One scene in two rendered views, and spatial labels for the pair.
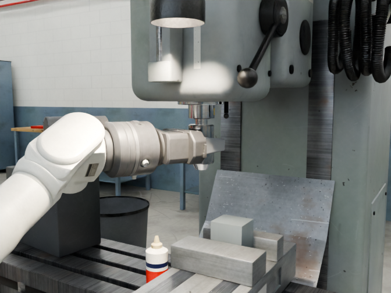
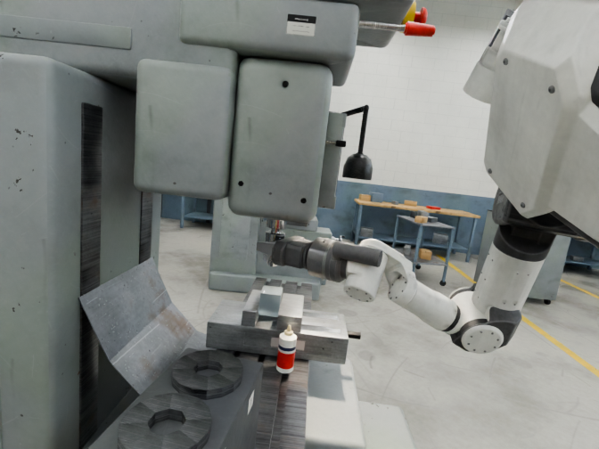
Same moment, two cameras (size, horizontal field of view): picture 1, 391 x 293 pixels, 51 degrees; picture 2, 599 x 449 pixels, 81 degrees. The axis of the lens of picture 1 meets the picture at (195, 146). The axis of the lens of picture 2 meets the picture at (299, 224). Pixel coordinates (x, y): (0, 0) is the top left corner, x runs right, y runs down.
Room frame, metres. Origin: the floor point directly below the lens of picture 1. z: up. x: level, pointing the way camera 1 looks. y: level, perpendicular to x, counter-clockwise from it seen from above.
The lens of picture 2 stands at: (1.09, 0.73, 1.43)
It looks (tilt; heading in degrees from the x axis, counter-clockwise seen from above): 10 degrees down; 241
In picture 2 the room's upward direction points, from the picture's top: 6 degrees clockwise
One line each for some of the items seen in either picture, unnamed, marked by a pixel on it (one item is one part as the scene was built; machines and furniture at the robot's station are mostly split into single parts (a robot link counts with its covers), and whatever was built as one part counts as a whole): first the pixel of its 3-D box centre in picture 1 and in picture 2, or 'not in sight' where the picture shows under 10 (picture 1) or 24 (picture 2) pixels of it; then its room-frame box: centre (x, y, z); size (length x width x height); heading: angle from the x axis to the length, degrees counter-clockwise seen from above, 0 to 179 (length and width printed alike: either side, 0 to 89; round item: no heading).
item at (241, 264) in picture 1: (217, 258); (291, 311); (0.66, -0.04, 1.05); 0.15 x 0.06 x 0.04; 60
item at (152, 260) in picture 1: (156, 264); (287, 346); (0.72, 0.07, 1.01); 0.04 x 0.04 x 0.11
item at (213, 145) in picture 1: (210, 145); not in sight; (0.71, -0.03, 1.23); 0.06 x 0.02 x 0.03; 124
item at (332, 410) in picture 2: not in sight; (258, 403); (0.74, -0.01, 0.82); 0.50 x 0.35 x 0.12; 149
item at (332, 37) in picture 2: not in sight; (274, 44); (0.77, -0.03, 1.68); 0.34 x 0.24 x 0.10; 149
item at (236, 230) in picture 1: (231, 236); (270, 300); (0.71, -0.07, 1.07); 0.06 x 0.05 x 0.06; 60
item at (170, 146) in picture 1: (156, 148); (307, 256); (0.69, 0.07, 1.23); 0.13 x 0.12 x 0.10; 34
